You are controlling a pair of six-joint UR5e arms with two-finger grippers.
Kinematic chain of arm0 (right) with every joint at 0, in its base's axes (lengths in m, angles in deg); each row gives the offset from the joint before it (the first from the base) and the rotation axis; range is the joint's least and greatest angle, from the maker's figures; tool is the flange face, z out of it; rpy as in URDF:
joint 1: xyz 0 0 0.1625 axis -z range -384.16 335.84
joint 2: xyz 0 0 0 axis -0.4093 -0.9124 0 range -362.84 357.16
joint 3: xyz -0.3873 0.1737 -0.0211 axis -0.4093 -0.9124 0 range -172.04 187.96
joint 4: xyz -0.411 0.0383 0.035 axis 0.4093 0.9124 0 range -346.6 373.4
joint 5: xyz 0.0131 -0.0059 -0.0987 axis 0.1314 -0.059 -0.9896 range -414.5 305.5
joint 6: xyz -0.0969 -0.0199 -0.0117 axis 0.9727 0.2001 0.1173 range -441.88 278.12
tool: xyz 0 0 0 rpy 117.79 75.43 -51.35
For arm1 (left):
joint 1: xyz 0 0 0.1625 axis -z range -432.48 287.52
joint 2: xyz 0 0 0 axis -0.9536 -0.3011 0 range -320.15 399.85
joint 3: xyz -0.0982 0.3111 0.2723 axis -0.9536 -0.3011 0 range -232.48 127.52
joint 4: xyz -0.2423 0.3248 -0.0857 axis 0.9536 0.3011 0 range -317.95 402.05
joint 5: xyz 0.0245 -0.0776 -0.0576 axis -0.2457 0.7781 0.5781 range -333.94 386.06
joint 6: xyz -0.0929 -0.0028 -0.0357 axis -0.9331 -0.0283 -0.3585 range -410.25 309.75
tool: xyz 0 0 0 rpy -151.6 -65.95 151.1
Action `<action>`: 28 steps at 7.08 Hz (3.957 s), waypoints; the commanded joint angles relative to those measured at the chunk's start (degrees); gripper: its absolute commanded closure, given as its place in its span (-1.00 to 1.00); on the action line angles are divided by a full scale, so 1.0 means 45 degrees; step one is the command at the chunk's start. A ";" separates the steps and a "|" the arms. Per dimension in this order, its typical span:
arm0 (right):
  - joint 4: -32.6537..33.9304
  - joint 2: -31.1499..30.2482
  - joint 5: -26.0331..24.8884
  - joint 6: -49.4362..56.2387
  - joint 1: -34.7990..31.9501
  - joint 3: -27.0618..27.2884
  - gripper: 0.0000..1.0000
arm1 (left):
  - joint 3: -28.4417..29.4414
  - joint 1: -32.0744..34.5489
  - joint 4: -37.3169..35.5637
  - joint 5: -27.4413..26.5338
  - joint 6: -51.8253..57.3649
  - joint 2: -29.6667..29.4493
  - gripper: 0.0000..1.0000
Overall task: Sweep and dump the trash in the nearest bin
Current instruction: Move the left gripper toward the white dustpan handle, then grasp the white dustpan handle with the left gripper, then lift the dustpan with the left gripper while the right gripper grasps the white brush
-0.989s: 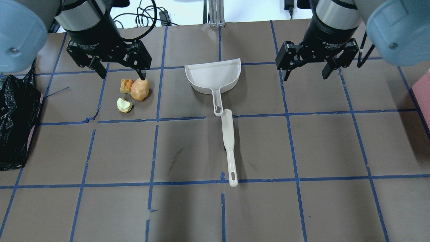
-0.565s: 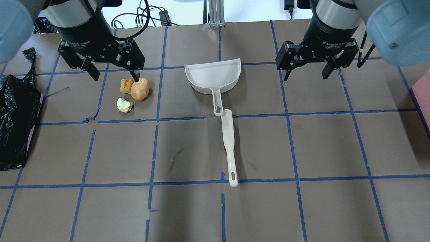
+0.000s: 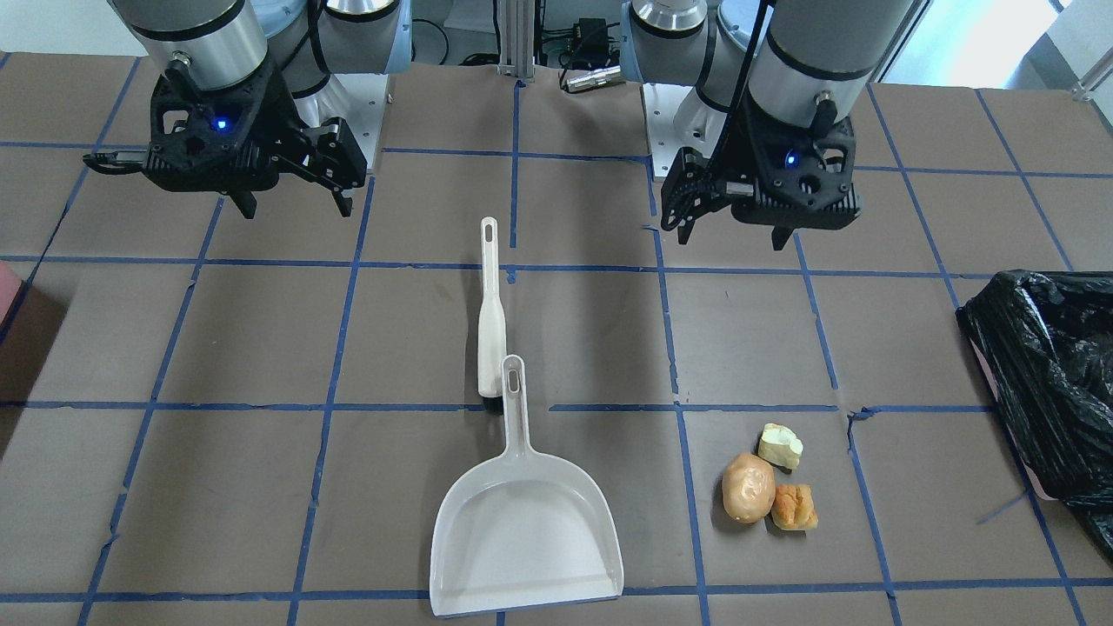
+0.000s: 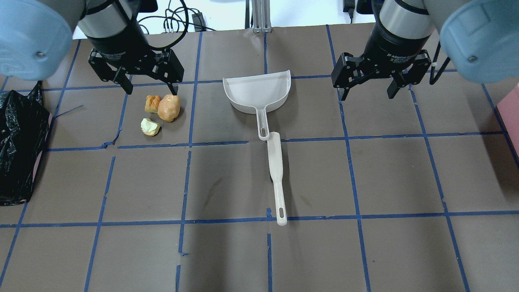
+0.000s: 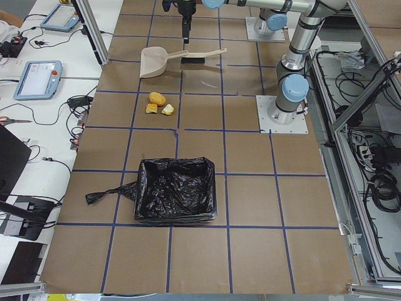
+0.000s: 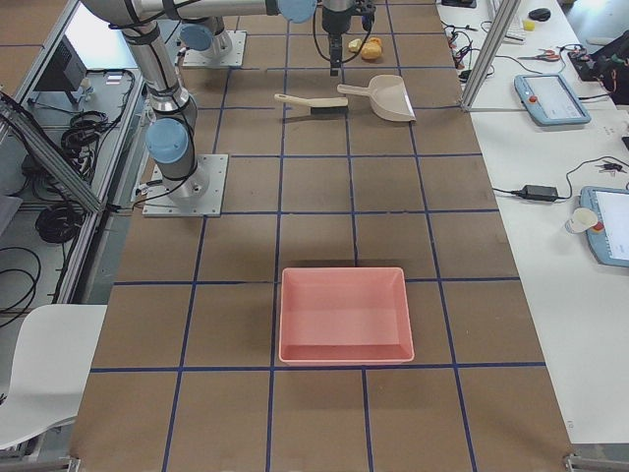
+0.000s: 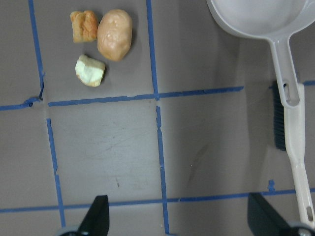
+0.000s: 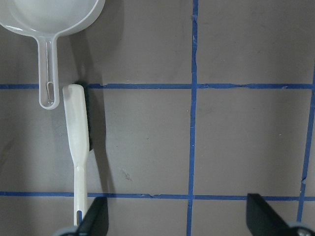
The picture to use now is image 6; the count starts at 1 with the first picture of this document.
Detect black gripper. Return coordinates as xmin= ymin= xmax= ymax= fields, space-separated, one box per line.
xmin=321 ymin=0 xmax=353 ymax=76

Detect yellow-green apple piece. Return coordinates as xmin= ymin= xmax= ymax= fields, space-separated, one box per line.
xmin=348 ymin=38 xmax=363 ymax=53

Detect orange bread roll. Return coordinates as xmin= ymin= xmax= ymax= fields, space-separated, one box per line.
xmin=360 ymin=41 xmax=383 ymax=61

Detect beige plastic dustpan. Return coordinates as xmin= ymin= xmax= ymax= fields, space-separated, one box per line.
xmin=337 ymin=75 xmax=416 ymax=122

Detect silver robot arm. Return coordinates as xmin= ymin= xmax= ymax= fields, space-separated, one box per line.
xmin=180 ymin=17 xmax=233 ymax=61
xmin=84 ymin=1 xmax=372 ymax=204

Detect pink plastic bin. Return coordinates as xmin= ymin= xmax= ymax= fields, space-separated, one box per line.
xmin=278 ymin=267 xmax=415 ymax=367

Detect black computer mouse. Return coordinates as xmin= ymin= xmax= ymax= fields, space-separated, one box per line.
xmin=528 ymin=8 xmax=551 ymax=23

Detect far blue teach pendant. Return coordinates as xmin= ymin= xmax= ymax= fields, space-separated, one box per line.
xmin=513 ymin=74 xmax=591 ymax=127

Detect blue teach pendant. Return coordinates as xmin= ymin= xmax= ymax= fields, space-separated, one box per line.
xmin=513 ymin=74 xmax=591 ymax=127
xmin=579 ymin=186 xmax=628 ymax=267

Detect black power adapter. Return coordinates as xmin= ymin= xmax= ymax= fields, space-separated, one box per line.
xmin=519 ymin=185 xmax=559 ymax=202

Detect bunch of keys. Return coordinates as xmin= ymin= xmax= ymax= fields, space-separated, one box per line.
xmin=598 ymin=160 xmax=627 ymax=174

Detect white paper cup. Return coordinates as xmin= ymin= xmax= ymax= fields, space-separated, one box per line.
xmin=564 ymin=206 xmax=599 ymax=234

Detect near blue teach pendant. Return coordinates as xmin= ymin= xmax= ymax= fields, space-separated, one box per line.
xmin=579 ymin=186 xmax=628 ymax=267

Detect white chair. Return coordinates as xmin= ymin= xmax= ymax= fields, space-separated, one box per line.
xmin=1 ymin=304 xmax=107 ymax=449

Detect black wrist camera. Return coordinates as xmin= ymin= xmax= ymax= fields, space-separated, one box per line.
xmin=352 ymin=0 xmax=376 ymax=32

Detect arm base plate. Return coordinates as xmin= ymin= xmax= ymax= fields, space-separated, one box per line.
xmin=142 ymin=154 xmax=229 ymax=217
xmin=180 ymin=29 xmax=247 ymax=69

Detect aluminium frame post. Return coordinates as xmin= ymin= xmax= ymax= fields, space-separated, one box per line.
xmin=460 ymin=0 xmax=520 ymax=112

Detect orange handled scissors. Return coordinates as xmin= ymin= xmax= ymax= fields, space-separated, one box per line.
xmin=518 ymin=49 xmax=560 ymax=63

